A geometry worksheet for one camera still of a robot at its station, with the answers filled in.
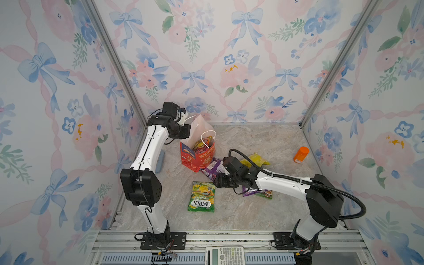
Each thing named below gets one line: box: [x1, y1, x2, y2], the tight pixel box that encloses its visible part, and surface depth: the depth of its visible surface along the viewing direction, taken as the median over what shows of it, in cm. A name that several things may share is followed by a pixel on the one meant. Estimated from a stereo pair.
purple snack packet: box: [201, 157, 231, 181], surface depth 96 cm
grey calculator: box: [204, 246, 246, 265], surface depth 71 cm
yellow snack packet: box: [240, 152, 271, 168], surface depth 96 cm
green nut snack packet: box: [255, 189, 273, 200], surface depth 89 cm
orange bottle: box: [293, 146, 310, 164], surface depth 98 cm
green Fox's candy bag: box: [187, 181, 216, 213], surface depth 85 cm
